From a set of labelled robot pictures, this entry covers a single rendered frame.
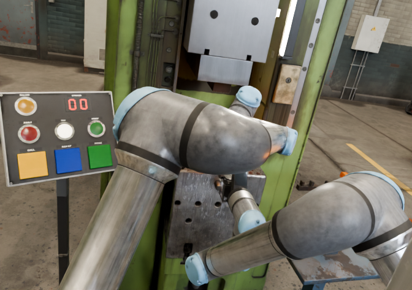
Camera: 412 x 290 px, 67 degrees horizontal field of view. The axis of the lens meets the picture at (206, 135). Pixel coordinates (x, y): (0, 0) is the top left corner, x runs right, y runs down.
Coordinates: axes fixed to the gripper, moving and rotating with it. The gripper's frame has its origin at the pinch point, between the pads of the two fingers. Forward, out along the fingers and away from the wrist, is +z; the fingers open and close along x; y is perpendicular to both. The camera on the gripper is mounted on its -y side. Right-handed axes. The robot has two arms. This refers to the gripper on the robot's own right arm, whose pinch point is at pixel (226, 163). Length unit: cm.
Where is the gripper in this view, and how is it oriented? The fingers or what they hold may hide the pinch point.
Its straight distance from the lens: 113.4
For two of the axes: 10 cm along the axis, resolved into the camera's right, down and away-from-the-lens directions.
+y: -1.4, 9.2, 3.5
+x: 9.8, 0.7, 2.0
